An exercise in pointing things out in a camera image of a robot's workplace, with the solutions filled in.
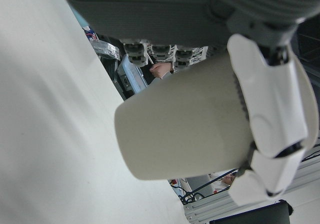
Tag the beige paper cup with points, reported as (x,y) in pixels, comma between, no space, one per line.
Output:
(180,124)

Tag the operator bare hand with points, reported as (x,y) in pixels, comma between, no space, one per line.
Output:
(161,69)

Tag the light blue plastic bin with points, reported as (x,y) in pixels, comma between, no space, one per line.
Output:
(82,21)

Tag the grey blue teach pendant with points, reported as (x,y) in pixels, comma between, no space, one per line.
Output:
(200,184)

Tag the left white dexterous robot hand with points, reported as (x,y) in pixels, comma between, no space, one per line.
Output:
(155,9)

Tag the teach pendant with plastic film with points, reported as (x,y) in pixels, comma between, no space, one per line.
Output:
(130,76)

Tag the silver foil pack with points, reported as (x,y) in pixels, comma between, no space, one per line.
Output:
(106,48)

